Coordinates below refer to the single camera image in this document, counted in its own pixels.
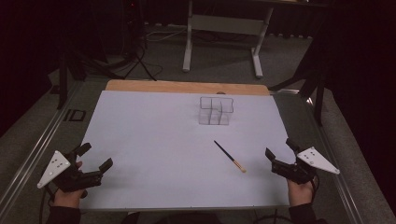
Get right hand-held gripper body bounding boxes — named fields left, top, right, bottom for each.
left=271, top=147, right=341, bottom=185

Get white paper sheet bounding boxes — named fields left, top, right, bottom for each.
left=78, top=90, right=296, bottom=211

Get black cable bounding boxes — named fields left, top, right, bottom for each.
left=38, top=185, right=56, bottom=224

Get clear plastic organizer box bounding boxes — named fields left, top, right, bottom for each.
left=198, top=96, right=234, bottom=126

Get black cables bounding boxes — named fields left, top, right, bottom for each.
left=71, top=36, right=163, bottom=82

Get white cable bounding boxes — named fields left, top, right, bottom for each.
left=144, top=23, right=189, bottom=43

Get thin black paintbrush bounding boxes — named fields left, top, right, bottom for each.
left=213, top=140, right=248, bottom=174

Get white metal table frame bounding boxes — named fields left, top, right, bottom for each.
left=182, top=0, right=275, bottom=79

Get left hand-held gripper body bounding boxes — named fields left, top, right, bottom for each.
left=36, top=150, right=104, bottom=193

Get person's right hand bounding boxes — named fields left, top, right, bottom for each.
left=287, top=175, right=319, bottom=207

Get black stand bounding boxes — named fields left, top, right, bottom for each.
left=268, top=31, right=329, bottom=127
left=56, top=52, right=88, bottom=110

